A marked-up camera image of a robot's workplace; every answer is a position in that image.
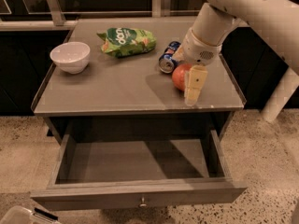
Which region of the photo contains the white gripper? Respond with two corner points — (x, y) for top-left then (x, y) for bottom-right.
(173, 29), (221, 106)

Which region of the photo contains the red apple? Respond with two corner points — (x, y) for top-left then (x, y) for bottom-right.
(172, 63), (192, 91)

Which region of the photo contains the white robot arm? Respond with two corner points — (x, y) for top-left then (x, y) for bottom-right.
(175, 0), (299, 122)

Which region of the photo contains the grey drawer cabinet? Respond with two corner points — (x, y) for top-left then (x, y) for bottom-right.
(32, 16), (245, 141)

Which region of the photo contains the open top drawer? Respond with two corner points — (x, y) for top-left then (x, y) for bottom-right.
(31, 131), (247, 211)

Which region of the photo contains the metal drawer knob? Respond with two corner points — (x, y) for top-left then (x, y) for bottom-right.
(139, 197), (148, 208)

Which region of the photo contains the blue soda can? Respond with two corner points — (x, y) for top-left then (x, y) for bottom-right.
(159, 41), (180, 74)

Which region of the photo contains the green chip bag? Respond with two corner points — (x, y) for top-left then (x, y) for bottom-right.
(97, 27), (156, 58)

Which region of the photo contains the white bowl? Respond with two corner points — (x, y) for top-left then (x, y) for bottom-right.
(50, 42), (91, 74)

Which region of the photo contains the clear plastic container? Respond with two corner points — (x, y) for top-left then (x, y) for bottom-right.
(0, 205), (62, 224)

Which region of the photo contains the metal railing frame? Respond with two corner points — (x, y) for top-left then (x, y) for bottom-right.
(0, 0), (208, 32)

